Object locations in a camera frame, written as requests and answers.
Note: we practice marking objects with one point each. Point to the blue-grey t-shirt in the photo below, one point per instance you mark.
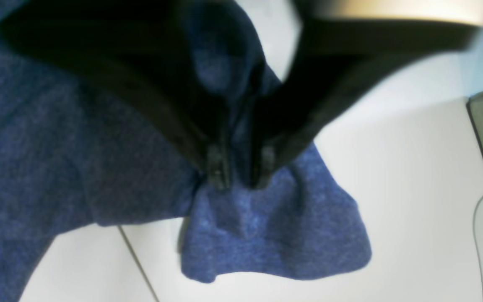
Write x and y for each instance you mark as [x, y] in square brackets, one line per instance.
[72, 155]

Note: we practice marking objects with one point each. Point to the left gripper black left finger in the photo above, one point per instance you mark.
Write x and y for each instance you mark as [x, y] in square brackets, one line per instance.
[138, 50]

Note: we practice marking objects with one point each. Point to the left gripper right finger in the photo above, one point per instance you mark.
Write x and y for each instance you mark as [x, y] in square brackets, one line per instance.
[345, 48]

